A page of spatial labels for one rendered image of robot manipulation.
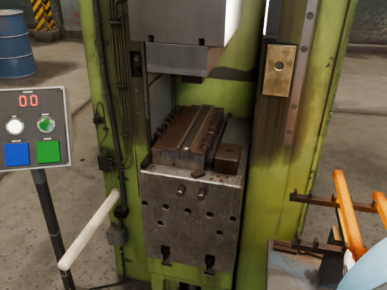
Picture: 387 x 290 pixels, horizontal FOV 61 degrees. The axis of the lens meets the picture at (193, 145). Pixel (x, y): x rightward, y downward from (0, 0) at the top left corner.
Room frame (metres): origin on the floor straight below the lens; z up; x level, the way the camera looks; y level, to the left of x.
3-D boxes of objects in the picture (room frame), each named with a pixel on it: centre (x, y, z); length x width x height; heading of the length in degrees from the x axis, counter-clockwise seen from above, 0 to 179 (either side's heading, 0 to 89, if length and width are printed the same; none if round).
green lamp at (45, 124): (1.01, 0.51, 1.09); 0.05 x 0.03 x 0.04; 76
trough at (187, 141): (1.22, -0.02, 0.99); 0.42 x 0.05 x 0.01; 166
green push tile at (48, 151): (0.97, 0.50, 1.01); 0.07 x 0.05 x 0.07; 101
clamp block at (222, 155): (1.04, -0.13, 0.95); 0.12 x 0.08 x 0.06; 166
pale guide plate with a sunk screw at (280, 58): (1.07, -0.28, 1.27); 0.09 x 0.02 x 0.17; 76
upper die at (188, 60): (1.22, 0.01, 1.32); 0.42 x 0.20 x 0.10; 166
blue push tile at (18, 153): (0.95, 0.60, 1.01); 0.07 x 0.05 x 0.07; 101
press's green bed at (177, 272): (1.22, -0.05, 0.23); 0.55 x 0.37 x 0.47; 166
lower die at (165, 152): (1.22, 0.01, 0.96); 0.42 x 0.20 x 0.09; 166
